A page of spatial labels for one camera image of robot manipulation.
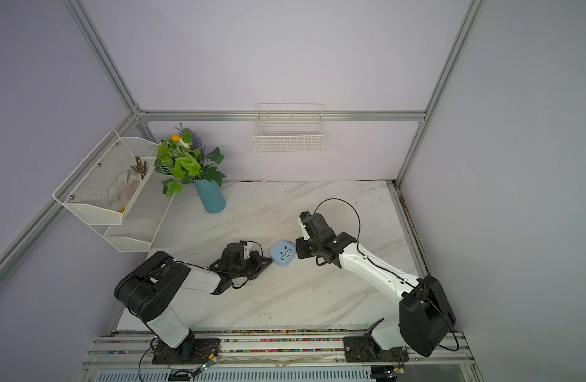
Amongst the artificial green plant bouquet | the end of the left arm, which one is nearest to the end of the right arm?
the end of the left arm

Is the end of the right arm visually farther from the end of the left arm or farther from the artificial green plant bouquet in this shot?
the artificial green plant bouquet

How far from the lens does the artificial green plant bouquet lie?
0.80 m
